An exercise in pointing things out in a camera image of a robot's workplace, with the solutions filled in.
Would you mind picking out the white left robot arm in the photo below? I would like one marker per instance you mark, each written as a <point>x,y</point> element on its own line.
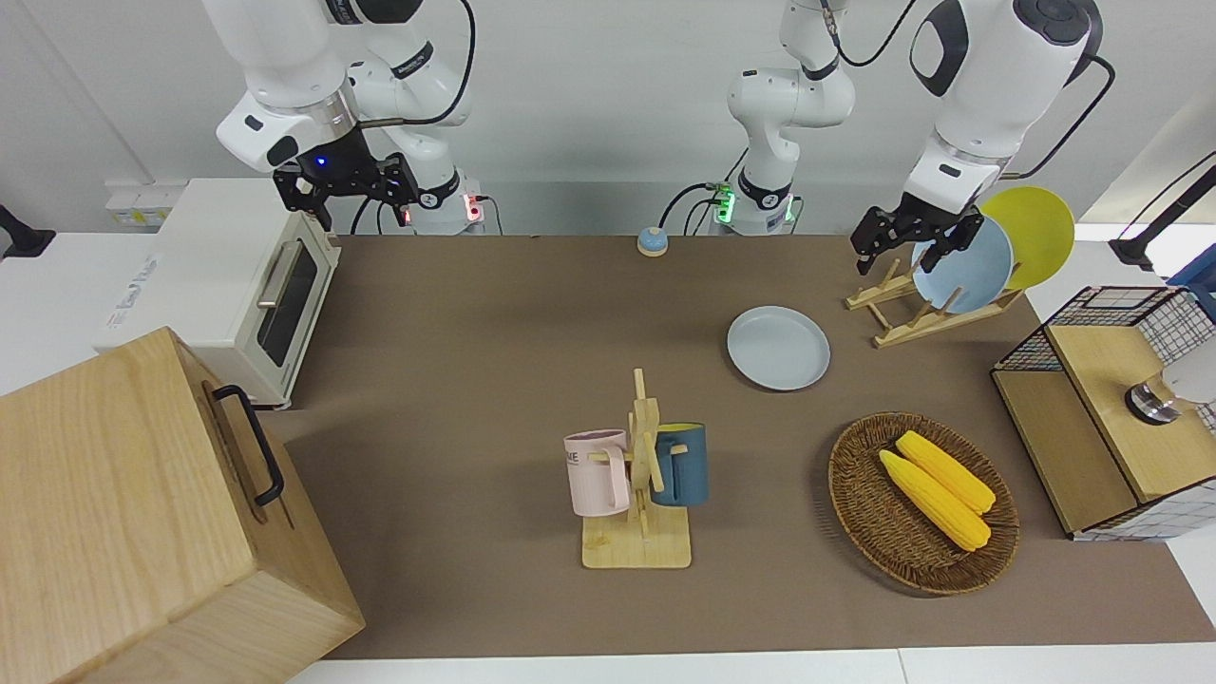
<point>988,85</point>

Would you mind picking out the wooden mug rack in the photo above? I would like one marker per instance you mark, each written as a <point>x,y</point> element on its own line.
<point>636,546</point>

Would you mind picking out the yellow plate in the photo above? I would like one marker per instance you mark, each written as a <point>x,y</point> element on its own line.
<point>1040,233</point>

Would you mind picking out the light blue plate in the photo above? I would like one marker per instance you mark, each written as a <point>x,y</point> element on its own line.
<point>978,271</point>

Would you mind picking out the black camera stand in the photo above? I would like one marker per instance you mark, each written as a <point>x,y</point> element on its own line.
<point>19,237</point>
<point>1178,195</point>

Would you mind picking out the yellow corn cob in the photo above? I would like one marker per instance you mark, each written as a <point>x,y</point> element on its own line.
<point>931,502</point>
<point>950,473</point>

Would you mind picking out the wooden plate rack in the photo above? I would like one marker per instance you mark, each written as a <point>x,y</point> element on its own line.
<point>912,332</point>

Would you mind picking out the dark blue mug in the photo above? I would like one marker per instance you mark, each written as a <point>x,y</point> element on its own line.
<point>686,470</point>

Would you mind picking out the white toaster oven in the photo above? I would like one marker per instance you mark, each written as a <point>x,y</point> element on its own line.
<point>209,266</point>

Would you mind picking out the brown table mat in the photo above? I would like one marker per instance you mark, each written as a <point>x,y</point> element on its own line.
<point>475,380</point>

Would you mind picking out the blue service bell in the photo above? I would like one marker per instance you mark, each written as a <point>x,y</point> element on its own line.
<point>652,242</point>

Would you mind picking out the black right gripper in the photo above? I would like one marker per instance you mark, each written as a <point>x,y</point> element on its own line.
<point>342,166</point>

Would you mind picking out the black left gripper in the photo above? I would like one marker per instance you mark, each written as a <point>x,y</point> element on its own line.
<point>940,217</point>

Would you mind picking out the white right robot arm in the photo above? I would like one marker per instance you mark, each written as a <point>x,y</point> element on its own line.
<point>285,57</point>

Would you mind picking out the white wall socket box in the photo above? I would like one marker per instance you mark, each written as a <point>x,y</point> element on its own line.
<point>142,204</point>

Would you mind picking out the pink mug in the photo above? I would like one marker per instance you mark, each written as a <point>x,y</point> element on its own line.
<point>594,480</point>

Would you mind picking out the white cylinder bottle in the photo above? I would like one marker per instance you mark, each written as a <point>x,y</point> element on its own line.
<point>1192,375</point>

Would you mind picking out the brown wicker basket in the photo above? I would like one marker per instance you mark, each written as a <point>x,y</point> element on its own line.
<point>883,532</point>

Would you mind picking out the gray plate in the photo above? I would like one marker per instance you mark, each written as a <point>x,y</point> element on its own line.
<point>779,348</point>

